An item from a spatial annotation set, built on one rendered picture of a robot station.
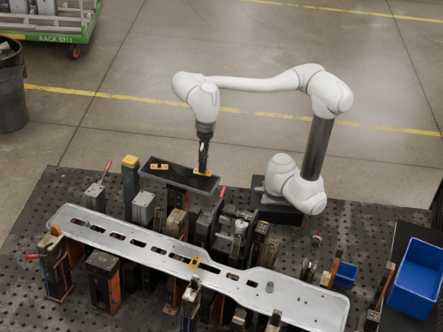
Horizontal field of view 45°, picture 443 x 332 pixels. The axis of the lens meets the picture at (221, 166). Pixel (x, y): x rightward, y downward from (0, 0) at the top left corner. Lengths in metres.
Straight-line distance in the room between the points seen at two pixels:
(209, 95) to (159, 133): 2.63
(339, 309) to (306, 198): 0.66
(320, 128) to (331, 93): 0.21
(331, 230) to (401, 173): 1.86
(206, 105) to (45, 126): 2.91
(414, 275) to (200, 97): 1.20
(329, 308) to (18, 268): 1.49
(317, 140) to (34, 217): 1.54
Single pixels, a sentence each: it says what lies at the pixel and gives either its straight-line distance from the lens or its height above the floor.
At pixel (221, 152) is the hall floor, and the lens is 4.55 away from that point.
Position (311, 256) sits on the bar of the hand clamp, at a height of 1.11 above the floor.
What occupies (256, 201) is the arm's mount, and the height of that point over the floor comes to 0.79.
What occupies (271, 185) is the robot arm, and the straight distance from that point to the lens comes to 2.85.
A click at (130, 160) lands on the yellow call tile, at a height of 1.16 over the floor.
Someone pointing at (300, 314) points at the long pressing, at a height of 1.00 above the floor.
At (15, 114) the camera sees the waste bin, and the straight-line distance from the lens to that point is 4.81.
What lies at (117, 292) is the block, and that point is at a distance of 2.46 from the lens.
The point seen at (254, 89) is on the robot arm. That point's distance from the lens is 2.37.
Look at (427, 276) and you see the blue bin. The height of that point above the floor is 1.03.
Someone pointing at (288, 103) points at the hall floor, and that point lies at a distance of 5.34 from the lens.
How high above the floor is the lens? 2.77
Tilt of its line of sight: 39 degrees down
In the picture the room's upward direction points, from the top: 6 degrees clockwise
